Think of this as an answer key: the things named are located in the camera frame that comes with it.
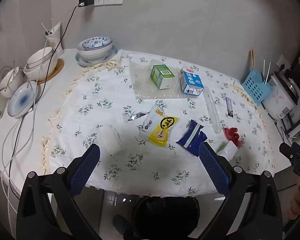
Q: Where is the red mesh net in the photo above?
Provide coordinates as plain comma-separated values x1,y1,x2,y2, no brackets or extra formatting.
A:
223,127,245,147

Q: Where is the black trash bin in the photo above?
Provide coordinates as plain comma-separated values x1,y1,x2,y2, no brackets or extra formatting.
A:
131,196,200,240

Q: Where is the silver foil wrapper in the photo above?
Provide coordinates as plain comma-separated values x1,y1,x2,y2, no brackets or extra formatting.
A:
124,110,150,123

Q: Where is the small white bottle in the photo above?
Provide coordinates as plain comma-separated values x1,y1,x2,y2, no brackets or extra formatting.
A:
216,141,238,161

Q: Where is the white bowl dark rim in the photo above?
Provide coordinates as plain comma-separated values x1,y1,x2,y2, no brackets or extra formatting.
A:
24,55,58,82
26,47,57,69

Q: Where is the white rice cooker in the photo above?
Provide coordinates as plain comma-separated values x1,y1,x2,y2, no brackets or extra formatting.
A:
262,74,300,120

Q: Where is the white microwave oven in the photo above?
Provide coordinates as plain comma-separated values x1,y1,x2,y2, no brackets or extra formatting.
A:
281,110,300,138

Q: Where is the purple sachet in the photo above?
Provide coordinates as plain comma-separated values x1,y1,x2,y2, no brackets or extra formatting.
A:
225,97,234,118

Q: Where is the blue milk carton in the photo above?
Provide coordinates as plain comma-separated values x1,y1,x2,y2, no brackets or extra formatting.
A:
179,67,204,97

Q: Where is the black charger cable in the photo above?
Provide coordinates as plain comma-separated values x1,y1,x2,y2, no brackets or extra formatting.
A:
1,5,78,198

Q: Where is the white mug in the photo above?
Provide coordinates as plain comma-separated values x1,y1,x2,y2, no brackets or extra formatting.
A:
0,66,24,98

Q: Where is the black power cable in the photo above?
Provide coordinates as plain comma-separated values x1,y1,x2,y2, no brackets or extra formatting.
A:
275,119,292,144

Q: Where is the clear plastic tube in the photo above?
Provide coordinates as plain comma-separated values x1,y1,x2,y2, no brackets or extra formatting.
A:
203,86,222,134

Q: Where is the green carton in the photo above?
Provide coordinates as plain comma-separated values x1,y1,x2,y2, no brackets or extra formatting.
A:
150,64,175,90

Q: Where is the white socket with plug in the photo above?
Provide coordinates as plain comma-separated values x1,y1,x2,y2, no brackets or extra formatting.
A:
276,55,292,71

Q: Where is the blue snack wrapper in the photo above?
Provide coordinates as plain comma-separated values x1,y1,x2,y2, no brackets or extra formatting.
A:
176,119,207,157

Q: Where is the white stick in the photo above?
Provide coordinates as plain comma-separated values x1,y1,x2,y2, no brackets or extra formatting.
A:
41,22,53,37

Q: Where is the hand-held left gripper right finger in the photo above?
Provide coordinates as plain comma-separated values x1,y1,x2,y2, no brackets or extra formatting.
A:
197,142,283,240

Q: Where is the blue utensil holder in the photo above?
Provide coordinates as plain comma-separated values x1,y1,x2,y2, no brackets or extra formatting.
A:
241,70,273,106

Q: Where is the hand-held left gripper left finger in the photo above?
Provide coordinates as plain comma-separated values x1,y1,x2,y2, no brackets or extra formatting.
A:
16,144,101,240

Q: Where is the blue floral bowl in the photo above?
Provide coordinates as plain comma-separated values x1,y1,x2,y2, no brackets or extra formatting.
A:
77,42,113,61
82,37,113,52

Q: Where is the white floral tablecloth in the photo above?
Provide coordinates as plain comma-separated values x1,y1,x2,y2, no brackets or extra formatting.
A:
39,50,272,197

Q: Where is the round wooden coaster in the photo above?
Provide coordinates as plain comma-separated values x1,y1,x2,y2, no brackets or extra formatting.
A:
36,59,65,84

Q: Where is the yellow snack packet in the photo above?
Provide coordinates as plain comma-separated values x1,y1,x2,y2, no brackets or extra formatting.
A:
139,104,180,147

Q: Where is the white paper holder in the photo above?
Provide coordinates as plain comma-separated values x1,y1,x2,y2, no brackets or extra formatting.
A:
45,21,65,57

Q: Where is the clear bubble wrap sheet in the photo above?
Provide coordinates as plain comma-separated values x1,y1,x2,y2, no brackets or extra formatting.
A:
129,59,188,100

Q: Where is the person's right hand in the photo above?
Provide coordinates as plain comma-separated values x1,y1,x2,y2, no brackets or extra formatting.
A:
290,181,300,221

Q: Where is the white cable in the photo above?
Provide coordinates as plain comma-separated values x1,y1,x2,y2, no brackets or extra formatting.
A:
0,79,40,215

